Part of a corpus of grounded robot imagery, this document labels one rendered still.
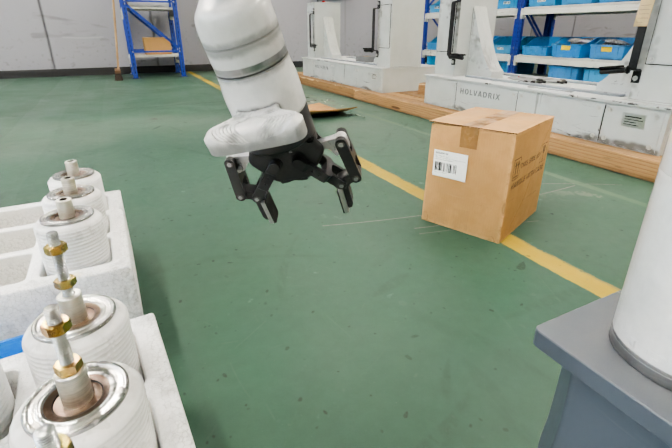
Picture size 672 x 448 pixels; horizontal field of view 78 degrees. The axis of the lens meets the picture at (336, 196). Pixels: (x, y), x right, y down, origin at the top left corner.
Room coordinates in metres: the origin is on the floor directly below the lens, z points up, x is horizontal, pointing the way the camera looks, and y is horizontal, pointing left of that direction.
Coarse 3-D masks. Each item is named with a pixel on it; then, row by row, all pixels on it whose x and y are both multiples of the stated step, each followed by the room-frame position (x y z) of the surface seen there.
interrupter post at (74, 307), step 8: (72, 296) 0.35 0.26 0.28; (80, 296) 0.35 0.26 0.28; (64, 304) 0.34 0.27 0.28; (72, 304) 0.34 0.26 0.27; (80, 304) 0.35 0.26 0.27; (64, 312) 0.34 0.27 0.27; (72, 312) 0.34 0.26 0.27; (80, 312) 0.35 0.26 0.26; (72, 320) 0.34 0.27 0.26; (80, 320) 0.35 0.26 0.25
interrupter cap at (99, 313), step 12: (84, 300) 0.38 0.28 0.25; (96, 300) 0.38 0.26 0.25; (108, 300) 0.38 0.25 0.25; (96, 312) 0.36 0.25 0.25; (108, 312) 0.36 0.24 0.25; (36, 324) 0.34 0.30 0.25; (84, 324) 0.34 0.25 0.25; (96, 324) 0.34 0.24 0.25; (36, 336) 0.32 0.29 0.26; (72, 336) 0.32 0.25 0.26; (84, 336) 0.33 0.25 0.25
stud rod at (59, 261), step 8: (48, 232) 0.35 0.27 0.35; (56, 232) 0.35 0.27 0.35; (48, 240) 0.35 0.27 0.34; (56, 240) 0.35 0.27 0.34; (56, 256) 0.35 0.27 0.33; (56, 264) 0.35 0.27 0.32; (64, 264) 0.35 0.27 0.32; (56, 272) 0.35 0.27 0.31; (64, 272) 0.35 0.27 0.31; (64, 280) 0.35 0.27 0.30; (72, 288) 0.35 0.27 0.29; (64, 296) 0.35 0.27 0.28
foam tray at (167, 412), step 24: (144, 336) 0.41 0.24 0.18; (0, 360) 0.37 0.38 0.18; (24, 360) 0.37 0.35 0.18; (144, 360) 0.37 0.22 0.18; (168, 360) 0.37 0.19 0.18; (24, 384) 0.34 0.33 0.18; (144, 384) 0.34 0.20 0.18; (168, 384) 0.34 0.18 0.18; (168, 408) 0.30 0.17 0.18; (168, 432) 0.28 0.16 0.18
